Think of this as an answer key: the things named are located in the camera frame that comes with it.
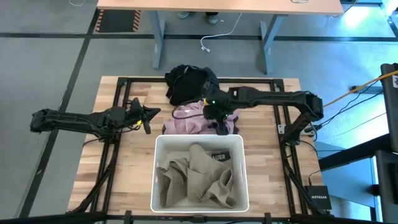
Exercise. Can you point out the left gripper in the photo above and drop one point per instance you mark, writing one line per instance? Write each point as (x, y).
(136, 109)

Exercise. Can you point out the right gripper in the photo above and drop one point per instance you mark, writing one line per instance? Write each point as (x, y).
(217, 105)

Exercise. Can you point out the pink garment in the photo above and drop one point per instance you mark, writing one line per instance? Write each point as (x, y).
(189, 121)

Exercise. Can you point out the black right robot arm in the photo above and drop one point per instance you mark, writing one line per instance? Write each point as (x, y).
(280, 96)

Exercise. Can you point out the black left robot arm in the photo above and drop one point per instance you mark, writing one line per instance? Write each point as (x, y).
(62, 119)

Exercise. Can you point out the white perforated plastic basket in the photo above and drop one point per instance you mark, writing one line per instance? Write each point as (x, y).
(199, 139)

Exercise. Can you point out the black garment with white lettering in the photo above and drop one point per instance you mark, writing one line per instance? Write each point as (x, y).
(221, 155)

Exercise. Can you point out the black garment pile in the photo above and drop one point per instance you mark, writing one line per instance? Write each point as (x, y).
(189, 82)

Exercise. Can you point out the beige garment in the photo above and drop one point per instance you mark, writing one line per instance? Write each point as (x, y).
(199, 180)

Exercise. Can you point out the grey desk leg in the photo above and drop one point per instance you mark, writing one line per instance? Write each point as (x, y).
(267, 46)
(157, 40)

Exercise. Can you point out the black mat with hazard stripes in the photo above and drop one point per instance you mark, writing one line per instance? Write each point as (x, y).
(118, 21)

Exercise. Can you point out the light wooden desk top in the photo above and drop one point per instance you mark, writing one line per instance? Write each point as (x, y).
(217, 6)

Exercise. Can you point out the black diagonal support beam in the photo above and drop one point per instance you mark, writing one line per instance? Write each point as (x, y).
(351, 154)

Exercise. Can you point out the black equipment cabinet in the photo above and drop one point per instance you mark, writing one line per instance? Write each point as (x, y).
(390, 102)

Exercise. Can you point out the black aluminium table frame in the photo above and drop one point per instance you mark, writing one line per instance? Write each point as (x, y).
(248, 81)

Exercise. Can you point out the black Netgear network switch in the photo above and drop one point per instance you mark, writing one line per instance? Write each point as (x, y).
(318, 197)

